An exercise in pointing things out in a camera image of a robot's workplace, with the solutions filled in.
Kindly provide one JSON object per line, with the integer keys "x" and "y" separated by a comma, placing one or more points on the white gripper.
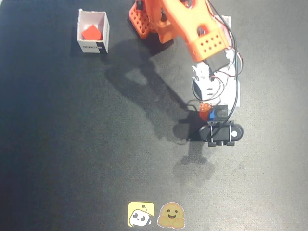
{"x": 221, "y": 113}

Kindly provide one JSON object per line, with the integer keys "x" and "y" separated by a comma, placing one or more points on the blue cube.
{"x": 211, "y": 115}

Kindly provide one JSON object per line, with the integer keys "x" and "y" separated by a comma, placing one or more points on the red cube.
{"x": 91, "y": 32}

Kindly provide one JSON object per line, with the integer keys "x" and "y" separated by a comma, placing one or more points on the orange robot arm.
{"x": 183, "y": 21}

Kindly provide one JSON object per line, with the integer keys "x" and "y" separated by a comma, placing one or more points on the white cardboard box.
{"x": 84, "y": 20}
{"x": 227, "y": 21}

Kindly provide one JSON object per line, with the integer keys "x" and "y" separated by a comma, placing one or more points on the hugging face emoji sticker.
{"x": 171, "y": 215}

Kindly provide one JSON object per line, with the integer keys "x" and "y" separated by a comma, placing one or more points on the yellow robot face sticker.
{"x": 140, "y": 214}

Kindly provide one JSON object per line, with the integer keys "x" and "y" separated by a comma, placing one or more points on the black felt mat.
{"x": 72, "y": 144}

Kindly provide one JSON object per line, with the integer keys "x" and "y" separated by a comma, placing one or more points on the black oval wrist camera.
{"x": 221, "y": 133}

